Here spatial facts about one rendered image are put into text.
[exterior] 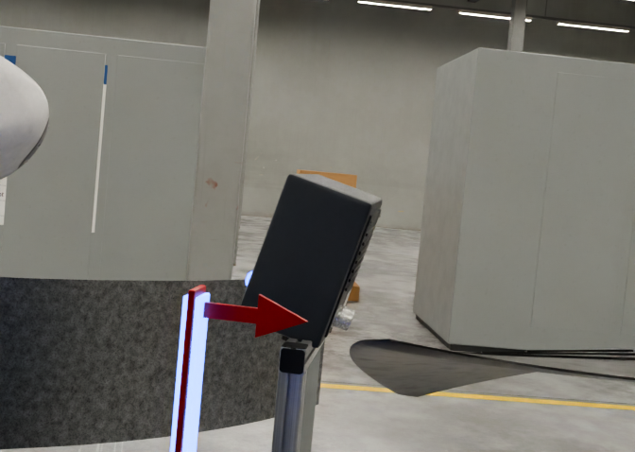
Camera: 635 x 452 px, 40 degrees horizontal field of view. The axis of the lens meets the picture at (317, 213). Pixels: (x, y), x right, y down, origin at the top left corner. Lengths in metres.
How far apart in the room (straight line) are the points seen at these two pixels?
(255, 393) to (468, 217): 4.26
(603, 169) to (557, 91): 0.68
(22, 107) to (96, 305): 1.29
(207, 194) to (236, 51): 0.77
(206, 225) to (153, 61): 2.06
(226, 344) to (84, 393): 0.39
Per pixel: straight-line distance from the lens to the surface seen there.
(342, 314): 1.09
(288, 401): 1.04
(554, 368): 0.40
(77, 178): 6.47
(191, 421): 0.50
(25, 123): 0.90
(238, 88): 4.66
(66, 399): 2.19
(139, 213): 6.41
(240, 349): 2.37
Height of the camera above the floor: 1.26
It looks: 3 degrees down
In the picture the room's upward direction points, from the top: 5 degrees clockwise
